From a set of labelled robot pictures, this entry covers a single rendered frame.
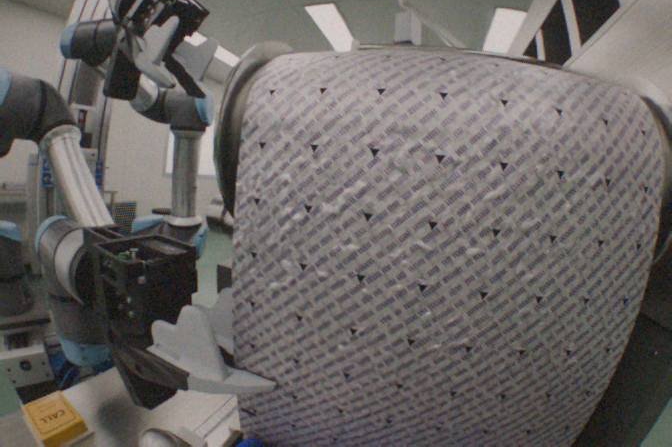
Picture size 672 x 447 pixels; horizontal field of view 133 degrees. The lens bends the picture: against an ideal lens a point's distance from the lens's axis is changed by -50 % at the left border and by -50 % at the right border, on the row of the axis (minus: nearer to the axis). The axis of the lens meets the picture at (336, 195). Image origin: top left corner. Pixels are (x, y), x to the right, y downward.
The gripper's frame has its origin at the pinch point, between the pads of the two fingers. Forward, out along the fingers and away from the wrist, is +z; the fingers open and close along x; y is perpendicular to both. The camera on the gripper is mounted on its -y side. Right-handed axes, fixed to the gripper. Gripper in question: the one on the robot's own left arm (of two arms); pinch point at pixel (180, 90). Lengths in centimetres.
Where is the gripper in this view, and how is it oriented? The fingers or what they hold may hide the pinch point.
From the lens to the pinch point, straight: 29.6
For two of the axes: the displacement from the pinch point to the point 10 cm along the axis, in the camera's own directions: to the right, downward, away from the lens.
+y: 6.8, -6.9, -2.5
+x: 3.1, -0.3, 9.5
